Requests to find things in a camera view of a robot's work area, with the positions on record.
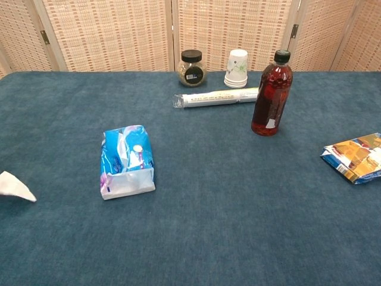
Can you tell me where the woven folding screen panel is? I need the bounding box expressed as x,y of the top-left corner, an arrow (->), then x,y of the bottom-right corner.
0,0 -> 60,79
282,0 -> 361,73
329,0 -> 381,73
32,0 -> 176,73
170,0 -> 302,73

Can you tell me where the white roll in clear sleeve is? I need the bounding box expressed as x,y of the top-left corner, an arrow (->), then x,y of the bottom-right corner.
171,87 -> 260,109

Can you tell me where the blue tissue pack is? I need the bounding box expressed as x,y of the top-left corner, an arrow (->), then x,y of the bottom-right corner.
99,124 -> 156,201

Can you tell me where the glass jar black lid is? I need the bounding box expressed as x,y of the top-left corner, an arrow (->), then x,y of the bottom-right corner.
178,49 -> 208,88

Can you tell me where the yellow blue snack pack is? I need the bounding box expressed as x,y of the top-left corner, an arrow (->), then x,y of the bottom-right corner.
320,132 -> 381,186

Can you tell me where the blue felt table cover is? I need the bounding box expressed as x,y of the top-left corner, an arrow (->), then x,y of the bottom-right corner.
0,70 -> 381,286

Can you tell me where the white paper cup stack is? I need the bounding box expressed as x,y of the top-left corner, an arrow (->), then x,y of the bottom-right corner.
223,49 -> 249,89

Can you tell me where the red drink bottle black cap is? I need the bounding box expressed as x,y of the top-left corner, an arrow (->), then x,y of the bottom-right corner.
251,49 -> 294,137

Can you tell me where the white tissue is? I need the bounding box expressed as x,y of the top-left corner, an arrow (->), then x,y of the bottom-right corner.
0,170 -> 38,204

